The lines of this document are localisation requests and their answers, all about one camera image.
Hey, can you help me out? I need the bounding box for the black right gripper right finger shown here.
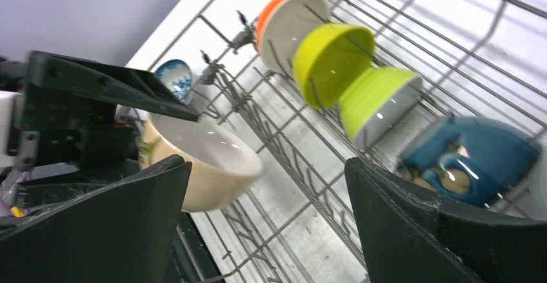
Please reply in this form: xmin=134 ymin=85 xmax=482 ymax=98
xmin=344 ymin=157 xmax=546 ymax=282

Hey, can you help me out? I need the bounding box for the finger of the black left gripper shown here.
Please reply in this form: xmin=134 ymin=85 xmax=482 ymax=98
xmin=28 ymin=50 xmax=199 ymax=122

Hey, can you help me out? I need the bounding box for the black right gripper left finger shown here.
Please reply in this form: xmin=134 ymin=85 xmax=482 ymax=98
xmin=1 ymin=155 xmax=192 ymax=282

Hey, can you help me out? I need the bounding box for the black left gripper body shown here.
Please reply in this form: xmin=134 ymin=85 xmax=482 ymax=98
xmin=1 ymin=59 xmax=135 ymax=171

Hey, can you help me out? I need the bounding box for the blue white patterned bowl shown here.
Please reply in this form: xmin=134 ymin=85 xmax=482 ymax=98
xmin=154 ymin=59 xmax=194 ymax=104

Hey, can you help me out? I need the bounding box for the white bowl with tan outside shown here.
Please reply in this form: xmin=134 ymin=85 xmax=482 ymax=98
xmin=138 ymin=113 xmax=263 ymax=213

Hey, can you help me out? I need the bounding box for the white bowl orange outside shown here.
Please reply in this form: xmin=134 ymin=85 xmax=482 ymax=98
xmin=255 ymin=0 xmax=330 ymax=73

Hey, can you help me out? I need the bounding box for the yellow green bowl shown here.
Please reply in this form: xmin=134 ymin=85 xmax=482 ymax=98
xmin=292 ymin=23 xmax=375 ymax=109

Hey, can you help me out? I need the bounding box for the lime green bowl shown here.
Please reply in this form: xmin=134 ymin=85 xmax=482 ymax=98
xmin=338 ymin=66 xmax=423 ymax=150

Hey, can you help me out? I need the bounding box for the grey wire dish rack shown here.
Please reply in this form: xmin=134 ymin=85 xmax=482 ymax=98
xmin=129 ymin=0 xmax=546 ymax=282

